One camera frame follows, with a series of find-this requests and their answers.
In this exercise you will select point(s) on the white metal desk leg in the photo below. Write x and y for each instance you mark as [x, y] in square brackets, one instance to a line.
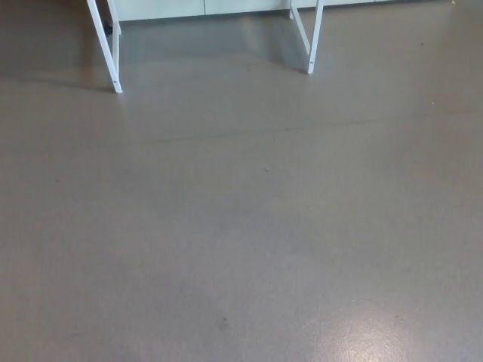
[314, 49]
[116, 68]

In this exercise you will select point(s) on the small black floor object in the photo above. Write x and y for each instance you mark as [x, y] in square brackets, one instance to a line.
[108, 28]

